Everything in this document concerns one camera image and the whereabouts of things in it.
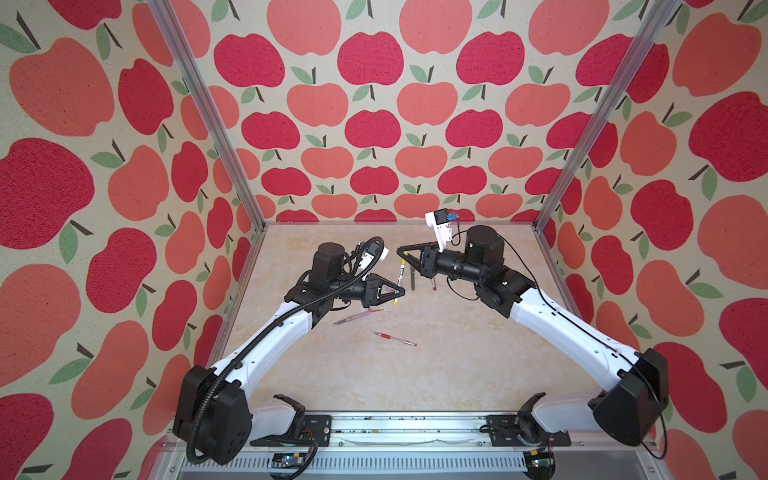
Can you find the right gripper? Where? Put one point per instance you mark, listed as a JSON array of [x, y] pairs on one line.
[[429, 254]]

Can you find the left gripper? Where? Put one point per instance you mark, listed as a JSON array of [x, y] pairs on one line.
[[370, 290]]

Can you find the white pen yellow tip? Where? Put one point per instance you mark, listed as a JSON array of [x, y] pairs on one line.
[[400, 278]]

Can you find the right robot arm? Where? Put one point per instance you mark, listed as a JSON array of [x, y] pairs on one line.
[[632, 386]]

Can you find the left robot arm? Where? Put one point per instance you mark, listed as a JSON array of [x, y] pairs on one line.
[[213, 415]]

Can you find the pink pen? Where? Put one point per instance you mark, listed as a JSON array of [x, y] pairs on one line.
[[357, 316]]

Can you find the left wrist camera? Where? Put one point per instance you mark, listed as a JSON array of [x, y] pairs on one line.
[[370, 250]]

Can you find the aluminium front rail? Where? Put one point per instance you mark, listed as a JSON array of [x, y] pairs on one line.
[[376, 430]]

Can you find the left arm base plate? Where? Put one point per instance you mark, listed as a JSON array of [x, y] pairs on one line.
[[301, 433]]

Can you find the white slotted cable duct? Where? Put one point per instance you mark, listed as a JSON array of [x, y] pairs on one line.
[[329, 462]]

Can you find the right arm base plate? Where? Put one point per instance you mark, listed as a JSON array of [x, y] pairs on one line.
[[521, 431]]

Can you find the left aluminium corner post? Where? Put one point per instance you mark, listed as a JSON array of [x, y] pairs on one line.
[[170, 27]]

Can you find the aluminium corner post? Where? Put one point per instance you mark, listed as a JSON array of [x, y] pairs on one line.
[[170, 27], [652, 25]]

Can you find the right aluminium corner post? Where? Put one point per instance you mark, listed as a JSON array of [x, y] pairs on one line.
[[652, 25]]

